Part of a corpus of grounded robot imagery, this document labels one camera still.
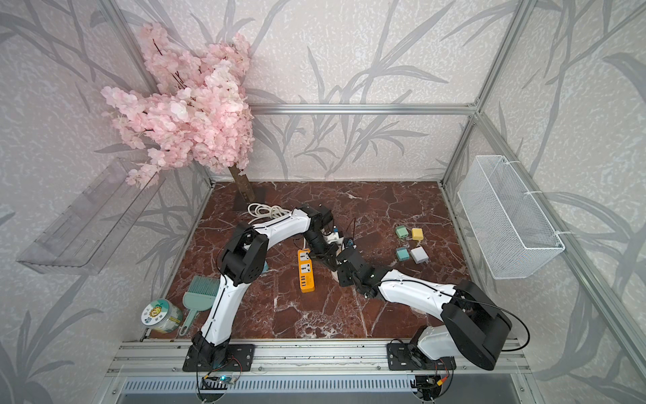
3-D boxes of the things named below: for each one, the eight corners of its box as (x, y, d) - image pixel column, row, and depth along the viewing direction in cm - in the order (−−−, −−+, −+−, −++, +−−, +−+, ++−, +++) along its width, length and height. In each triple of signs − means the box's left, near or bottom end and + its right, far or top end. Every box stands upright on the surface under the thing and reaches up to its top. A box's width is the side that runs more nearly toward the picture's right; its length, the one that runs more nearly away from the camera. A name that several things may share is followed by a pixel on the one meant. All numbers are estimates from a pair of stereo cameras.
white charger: (416, 265, 95) (418, 262, 93) (409, 252, 99) (411, 248, 97) (428, 262, 96) (430, 259, 94) (420, 249, 100) (422, 245, 98)
